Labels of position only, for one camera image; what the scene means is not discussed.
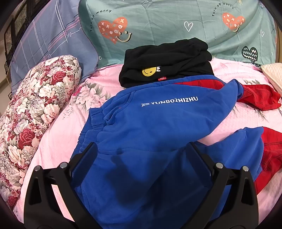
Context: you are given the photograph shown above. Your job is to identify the blue and red pants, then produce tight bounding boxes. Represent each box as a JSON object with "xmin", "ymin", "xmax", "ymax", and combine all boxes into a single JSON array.
[{"xmin": 73, "ymin": 75, "xmax": 281, "ymax": 228}]

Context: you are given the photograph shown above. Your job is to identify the floral bolster pillow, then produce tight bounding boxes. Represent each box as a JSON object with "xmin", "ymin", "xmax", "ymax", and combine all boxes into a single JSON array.
[{"xmin": 1, "ymin": 55, "xmax": 81, "ymax": 209}]

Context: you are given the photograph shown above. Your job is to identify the pink floral bedsheet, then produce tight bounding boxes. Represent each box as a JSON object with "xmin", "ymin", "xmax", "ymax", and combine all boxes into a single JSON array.
[{"xmin": 13, "ymin": 58, "xmax": 281, "ymax": 221}]

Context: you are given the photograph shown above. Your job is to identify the cream quilted blanket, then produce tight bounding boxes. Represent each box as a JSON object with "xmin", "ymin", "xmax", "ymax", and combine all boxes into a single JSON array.
[{"xmin": 261, "ymin": 63, "xmax": 282, "ymax": 96}]

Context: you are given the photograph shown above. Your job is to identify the folded black garment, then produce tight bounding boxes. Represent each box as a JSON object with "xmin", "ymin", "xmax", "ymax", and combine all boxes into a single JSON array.
[{"xmin": 119, "ymin": 38, "xmax": 214, "ymax": 88}]

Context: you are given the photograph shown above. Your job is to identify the blue plaid pillow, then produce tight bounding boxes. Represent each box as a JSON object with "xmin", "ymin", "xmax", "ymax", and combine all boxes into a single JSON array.
[{"xmin": 10, "ymin": 1, "xmax": 98, "ymax": 94}]

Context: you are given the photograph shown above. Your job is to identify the teal heart-print pillow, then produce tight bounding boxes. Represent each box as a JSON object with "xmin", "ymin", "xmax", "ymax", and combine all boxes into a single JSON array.
[{"xmin": 78, "ymin": 0, "xmax": 277, "ymax": 68}]

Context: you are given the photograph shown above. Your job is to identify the framed pictures on wall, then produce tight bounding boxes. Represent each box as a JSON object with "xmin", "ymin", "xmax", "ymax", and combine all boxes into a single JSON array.
[{"xmin": 4, "ymin": 1, "xmax": 50, "ymax": 66}]

